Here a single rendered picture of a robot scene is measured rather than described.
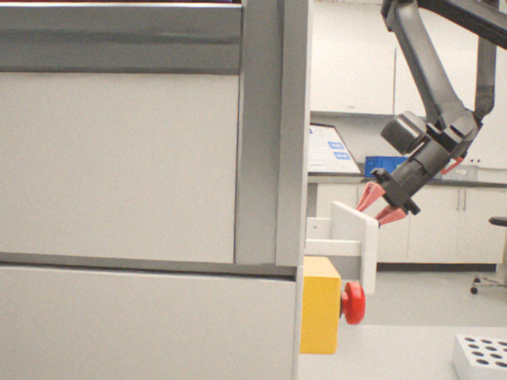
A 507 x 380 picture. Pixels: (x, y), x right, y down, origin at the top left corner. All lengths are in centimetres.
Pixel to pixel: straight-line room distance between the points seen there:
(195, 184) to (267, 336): 10
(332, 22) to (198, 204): 450
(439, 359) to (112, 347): 43
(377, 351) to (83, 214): 44
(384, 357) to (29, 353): 42
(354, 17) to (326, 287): 450
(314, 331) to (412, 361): 23
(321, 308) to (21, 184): 24
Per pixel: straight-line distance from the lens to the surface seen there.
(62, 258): 26
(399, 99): 432
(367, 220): 57
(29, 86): 26
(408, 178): 74
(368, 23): 479
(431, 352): 60
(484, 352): 54
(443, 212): 414
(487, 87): 145
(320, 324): 35
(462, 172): 451
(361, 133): 452
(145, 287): 24
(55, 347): 27
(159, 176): 23
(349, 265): 59
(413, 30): 94
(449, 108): 82
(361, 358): 55
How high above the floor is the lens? 100
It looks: 4 degrees down
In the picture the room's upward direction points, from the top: 2 degrees clockwise
